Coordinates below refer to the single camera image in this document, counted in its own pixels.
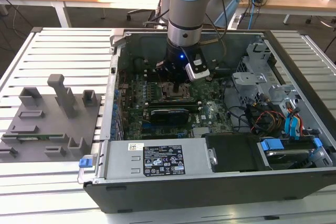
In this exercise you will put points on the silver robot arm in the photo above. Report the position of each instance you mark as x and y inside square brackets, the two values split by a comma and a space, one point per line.
[185, 16]

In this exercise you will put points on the CPU socket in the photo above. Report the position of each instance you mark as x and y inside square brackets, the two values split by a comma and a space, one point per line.
[164, 97]

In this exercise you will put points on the black RAM slot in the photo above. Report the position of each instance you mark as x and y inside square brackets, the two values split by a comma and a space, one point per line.
[155, 76]
[151, 73]
[170, 103]
[151, 69]
[156, 79]
[157, 100]
[195, 108]

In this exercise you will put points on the black round component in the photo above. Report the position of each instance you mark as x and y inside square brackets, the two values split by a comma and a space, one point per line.
[139, 64]

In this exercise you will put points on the round coin battery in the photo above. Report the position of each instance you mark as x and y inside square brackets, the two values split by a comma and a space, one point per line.
[209, 78]

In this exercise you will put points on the black graphics card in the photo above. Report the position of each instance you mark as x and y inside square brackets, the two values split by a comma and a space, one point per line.
[170, 116]

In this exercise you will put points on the green motherboard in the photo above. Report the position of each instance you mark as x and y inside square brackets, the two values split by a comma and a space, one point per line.
[215, 103]

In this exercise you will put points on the small silver chipset heatsink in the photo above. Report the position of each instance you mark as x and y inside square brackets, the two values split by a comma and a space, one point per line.
[200, 131]

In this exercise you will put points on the silver metal drive cage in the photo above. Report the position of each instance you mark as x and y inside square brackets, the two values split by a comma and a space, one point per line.
[249, 79]

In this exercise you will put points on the black rating label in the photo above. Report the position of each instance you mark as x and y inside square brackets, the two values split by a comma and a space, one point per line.
[164, 159]

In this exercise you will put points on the black plastic shroud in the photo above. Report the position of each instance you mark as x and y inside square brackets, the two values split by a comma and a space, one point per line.
[236, 153]

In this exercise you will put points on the grey parts rack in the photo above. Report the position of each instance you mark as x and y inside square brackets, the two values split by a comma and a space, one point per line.
[84, 124]

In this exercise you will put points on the silver power supply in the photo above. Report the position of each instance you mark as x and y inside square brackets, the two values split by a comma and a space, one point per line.
[120, 161]

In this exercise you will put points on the hard disk in blue carrier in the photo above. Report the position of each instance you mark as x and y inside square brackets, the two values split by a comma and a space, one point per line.
[273, 145]

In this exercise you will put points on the black grey PC case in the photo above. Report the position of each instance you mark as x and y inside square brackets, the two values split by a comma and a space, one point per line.
[183, 195]

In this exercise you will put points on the blue release latch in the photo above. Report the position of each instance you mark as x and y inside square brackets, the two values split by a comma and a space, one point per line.
[84, 162]

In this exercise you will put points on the green RAM stick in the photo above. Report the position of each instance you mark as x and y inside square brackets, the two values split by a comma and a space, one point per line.
[44, 137]

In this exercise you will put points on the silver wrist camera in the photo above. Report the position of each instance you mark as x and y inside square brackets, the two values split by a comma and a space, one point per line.
[198, 73]

